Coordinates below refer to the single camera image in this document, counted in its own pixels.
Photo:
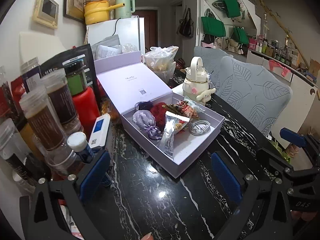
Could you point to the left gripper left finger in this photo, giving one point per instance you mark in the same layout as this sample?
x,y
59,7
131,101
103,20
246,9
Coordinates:
x,y
44,217

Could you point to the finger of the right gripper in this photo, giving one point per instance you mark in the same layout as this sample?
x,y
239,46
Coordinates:
x,y
293,137

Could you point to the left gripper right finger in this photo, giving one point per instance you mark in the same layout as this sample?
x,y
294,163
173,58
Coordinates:
x,y
274,221

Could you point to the orange green snack packet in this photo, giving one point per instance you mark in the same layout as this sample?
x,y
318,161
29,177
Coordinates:
x,y
183,108

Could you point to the silver red snack packet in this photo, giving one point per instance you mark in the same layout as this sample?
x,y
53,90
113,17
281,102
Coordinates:
x,y
173,124

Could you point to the dark red fuzzy pouch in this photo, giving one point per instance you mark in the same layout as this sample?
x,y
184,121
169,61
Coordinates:
x,y
158,111

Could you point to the purple drawstring pouch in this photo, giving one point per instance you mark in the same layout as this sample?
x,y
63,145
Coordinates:
x,y
145,120

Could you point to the person's hand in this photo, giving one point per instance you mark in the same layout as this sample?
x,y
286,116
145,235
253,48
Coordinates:
x,y
306,216

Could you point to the green sandals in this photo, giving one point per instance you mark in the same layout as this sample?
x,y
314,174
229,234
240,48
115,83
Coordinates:
x,y
281,151

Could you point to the grey leaf-pattern chair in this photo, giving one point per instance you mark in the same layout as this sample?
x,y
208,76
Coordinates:
x,y
249,88

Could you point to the brown spice jar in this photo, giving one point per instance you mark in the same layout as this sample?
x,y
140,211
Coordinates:
x,y
42,117
56,85

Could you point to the small blue white bottle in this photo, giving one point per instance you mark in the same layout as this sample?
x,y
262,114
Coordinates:
x,y
78,143

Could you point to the blue white medicine box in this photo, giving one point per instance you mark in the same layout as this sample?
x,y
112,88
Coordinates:
x,y
99,132

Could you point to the lavender gift box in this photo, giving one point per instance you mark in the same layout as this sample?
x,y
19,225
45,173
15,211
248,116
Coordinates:
x,y
127,81

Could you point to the green tote bag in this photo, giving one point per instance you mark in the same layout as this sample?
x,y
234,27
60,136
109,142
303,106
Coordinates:
x,y
214,27
232,8
240,36

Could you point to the red bottle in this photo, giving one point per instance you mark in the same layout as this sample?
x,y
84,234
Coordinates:
x,y
87,109

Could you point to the green lidded jar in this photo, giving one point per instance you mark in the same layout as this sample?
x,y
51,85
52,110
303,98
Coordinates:
x,y
76,77

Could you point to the plastic bag of snacks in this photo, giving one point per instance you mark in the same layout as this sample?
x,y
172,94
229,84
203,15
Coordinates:
x,y
161,61

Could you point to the black printed box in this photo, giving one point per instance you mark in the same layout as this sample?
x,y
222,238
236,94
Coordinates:
x,y
60,60

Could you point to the brown door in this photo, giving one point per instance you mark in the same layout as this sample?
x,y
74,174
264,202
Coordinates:
x,y
150,27

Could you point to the white mini fridge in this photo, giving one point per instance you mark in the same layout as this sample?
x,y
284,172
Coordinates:
x,y
127,30

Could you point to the green electric kettle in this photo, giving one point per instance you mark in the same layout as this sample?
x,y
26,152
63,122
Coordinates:
x,y
127,10

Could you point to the yellow pot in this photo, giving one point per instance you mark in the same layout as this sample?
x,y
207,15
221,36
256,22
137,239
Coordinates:
x,y
98,11

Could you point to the beige wall intercom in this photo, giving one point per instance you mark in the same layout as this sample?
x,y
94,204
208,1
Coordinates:
x,y
46,12

